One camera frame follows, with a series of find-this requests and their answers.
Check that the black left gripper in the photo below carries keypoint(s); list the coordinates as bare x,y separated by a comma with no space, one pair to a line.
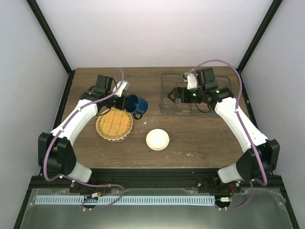
121,105

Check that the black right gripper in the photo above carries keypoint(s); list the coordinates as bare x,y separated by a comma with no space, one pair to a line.
177,91

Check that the blue ceramic mug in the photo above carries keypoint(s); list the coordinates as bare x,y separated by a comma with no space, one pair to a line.
136,105

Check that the cream ceramic bowl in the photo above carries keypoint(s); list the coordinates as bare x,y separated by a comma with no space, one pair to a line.
157,139

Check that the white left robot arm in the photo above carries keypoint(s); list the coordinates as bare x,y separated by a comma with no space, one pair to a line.
56,156

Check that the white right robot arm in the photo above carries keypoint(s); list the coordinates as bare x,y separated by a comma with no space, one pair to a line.
260,154

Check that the yellow bamboo-pattern plate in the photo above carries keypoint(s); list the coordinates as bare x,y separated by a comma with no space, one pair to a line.
114,125

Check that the grey wire dish rack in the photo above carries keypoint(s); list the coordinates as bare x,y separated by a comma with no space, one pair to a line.
168,107

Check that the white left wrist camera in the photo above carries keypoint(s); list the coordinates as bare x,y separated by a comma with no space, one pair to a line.
120,87

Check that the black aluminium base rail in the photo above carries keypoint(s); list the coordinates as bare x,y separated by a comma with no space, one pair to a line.
202,180

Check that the black frame post left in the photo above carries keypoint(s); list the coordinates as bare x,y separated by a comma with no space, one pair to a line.
49,34

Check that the black frame post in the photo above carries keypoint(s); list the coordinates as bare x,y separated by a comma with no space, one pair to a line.
49,34
275,5

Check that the light blue slotted cable duct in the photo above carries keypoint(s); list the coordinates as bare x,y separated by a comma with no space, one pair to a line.
127,200

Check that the black frame post right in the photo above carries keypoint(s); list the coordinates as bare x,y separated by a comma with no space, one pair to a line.
275,5

